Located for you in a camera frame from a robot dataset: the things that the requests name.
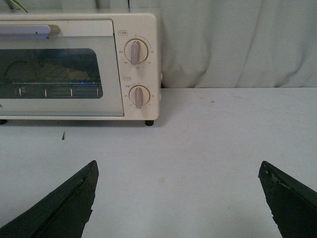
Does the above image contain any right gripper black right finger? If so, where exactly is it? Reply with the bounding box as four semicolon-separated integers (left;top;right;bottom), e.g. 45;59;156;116
258;161;317;238

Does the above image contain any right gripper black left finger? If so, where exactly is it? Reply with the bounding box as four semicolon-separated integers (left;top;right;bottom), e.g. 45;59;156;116
0;161;99;238

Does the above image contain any oven glass door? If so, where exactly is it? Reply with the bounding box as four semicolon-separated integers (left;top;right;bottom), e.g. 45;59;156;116
0;19;124;117

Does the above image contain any cream toaster oven body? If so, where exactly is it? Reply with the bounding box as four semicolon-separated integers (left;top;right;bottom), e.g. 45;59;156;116
0;9;161;125

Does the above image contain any lower timer knob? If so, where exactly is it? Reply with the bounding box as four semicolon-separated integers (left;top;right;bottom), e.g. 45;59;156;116
129;85;150;109

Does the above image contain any upper temperature knob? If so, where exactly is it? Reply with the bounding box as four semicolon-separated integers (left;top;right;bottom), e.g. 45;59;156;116
124;39;148;66

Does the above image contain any white backdrop curtain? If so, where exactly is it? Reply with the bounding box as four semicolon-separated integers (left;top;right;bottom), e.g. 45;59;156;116
0;0;317;89

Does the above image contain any green plant leaf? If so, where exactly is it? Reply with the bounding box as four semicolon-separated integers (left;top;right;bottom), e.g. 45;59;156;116
4;0;28;12

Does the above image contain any wire oven rack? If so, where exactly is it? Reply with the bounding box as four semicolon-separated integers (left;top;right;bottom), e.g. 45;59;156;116
0;81;103;99

